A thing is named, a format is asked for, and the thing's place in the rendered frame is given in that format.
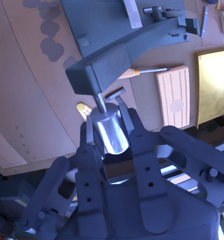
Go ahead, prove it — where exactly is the grey cutter lever steel handle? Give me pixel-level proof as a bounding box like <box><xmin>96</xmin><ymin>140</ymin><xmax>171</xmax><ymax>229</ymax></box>
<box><xmin>65</xmin><ymin>17</ymin><xmax>201</xmax><ymax>155</ymax></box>

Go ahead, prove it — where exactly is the pale wooden ribbed tray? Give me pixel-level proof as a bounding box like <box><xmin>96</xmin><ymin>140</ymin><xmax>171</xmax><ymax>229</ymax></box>
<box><xmin>155</xmin><ymin>65</ymin><xmax>191</xmax><ymax>128</ymax></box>

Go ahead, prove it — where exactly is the dark grey square block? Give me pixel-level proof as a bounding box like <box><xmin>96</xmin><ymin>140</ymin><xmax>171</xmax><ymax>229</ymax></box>
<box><xmin>77</xmin><ymin>34</ymin><xmax>91</xmax><ymax>48</ymax></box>

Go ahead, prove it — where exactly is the slim grey metal bar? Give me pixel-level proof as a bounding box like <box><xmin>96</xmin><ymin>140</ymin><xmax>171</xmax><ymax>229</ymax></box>
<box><xmin>200</xmin><ymin>6</ymin><xmax>209</xmax><ymax>38</ymax></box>

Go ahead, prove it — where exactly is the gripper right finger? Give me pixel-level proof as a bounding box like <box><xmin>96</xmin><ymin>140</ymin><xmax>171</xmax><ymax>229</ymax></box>
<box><xmin>115</xmin><ymin>95</ymin><xmax>224</xmax><ymax>234</ymax></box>

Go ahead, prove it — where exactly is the dark blue cabinet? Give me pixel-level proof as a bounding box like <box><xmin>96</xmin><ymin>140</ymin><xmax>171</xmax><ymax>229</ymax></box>
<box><xmin>0</xmin><ymin>165</ymin><xmax>49</xmax><ymax>240</ymax></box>

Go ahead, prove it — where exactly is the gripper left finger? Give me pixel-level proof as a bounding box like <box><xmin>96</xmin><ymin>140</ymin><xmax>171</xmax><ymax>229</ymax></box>
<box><xmin>18</xmin><ymin>114</ymin><xmax>109</xmax><ymax>239</ymax></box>

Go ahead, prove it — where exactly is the brass galley tray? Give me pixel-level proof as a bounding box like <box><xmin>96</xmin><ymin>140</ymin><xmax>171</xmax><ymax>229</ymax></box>
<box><xmin>194</xmin><ymin>48</ymin><xmax>224</xmax><ymax>129</ymax></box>

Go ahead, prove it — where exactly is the cream ruler with yellow end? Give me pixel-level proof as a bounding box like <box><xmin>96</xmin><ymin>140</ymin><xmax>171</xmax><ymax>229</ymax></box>
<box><xmin>75</xmin><ymin>102</ymin><xmax>92</xmax><ymax>122</ymax></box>

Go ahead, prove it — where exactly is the wooden handled steel bodkin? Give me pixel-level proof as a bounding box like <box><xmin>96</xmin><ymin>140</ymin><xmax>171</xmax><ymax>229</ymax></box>
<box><xmin>117</xmin><ymin>67</ymin><xmax>171</xmax><ymax>80</ymax></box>

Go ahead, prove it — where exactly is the small dark grey bar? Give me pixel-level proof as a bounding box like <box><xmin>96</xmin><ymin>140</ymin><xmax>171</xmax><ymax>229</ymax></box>
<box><xmin>105</xmin><ymin>87</ymin><xmax>127</xmax><ymax>102</ymax></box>

